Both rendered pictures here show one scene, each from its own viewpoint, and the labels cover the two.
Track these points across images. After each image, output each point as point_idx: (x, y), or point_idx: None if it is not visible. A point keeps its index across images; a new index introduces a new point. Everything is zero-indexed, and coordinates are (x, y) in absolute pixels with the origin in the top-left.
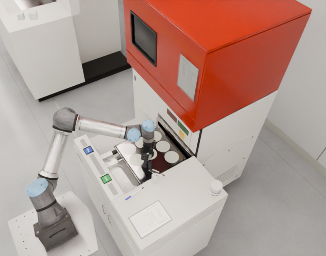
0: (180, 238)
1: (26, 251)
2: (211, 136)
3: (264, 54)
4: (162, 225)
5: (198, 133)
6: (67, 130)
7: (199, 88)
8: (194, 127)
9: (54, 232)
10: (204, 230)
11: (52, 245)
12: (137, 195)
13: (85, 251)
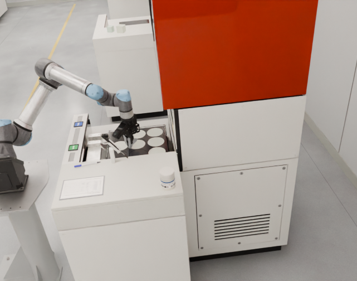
0: (120, 237)
1: None
2: (197, 129)
3: (250, 20)
4: (88, 195)
5: (173, 115)
6: (48, 82)
7: (156, 41)
8: (163, 100)
9: None
10: (165, 252)
11: None
12: (88, 166)
13: (16, 206)
